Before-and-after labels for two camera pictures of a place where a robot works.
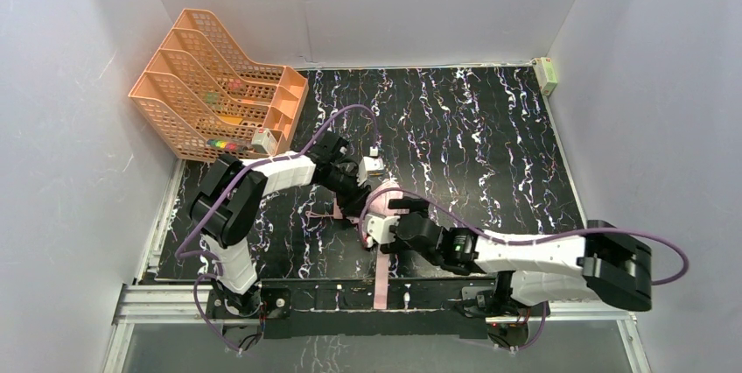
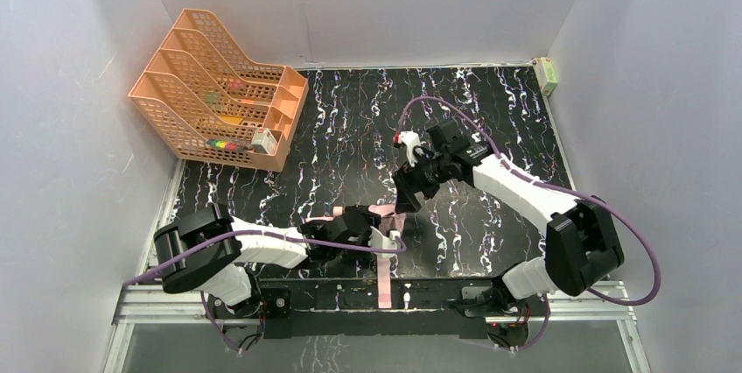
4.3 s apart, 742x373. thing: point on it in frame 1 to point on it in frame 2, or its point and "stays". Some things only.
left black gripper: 357,186 to 364,226
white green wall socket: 546,74 stays
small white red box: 263,140 stays
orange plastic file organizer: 204,100 stays
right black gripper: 402,226 to 418,173
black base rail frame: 375,309 stays
